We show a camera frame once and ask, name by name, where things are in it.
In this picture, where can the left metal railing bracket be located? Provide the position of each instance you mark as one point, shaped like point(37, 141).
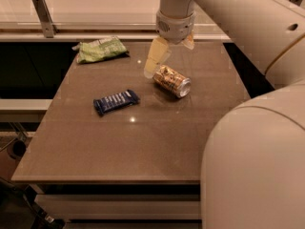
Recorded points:
point(44, 16)

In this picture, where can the orange soda can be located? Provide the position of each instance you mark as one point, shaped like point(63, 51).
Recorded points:
point(173, 81)

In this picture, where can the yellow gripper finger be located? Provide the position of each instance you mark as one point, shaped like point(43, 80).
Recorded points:
point(159, 52)
point(188, 42)

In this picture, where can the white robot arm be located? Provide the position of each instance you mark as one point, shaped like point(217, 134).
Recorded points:
point(253, 168)

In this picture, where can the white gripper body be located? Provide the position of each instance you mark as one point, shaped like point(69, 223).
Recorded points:
point(175, 28)

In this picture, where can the green chip bag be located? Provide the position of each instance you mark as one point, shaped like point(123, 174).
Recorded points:
point(99, 50)

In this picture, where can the blue snack bar wrapper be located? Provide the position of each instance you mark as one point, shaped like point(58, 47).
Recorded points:
point(115, 102)

